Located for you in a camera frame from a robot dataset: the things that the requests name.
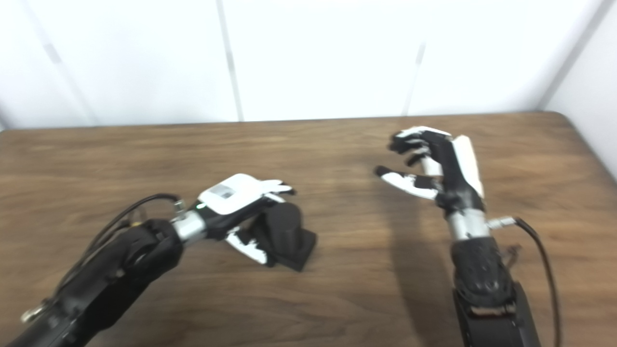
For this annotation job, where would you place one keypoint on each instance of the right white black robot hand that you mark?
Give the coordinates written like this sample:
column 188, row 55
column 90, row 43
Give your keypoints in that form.
column 455, row 168

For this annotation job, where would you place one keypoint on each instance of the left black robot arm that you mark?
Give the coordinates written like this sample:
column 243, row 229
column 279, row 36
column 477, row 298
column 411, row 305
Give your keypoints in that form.
column 120, row 270

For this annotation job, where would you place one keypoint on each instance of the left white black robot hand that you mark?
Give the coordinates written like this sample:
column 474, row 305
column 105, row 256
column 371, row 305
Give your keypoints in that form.
column 231, row 195

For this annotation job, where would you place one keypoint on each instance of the black peg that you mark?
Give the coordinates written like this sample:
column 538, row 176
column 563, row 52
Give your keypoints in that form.
column 287, row 231

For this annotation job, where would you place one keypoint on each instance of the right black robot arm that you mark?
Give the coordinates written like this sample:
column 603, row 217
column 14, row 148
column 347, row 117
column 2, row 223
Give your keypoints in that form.
column 482, row 274

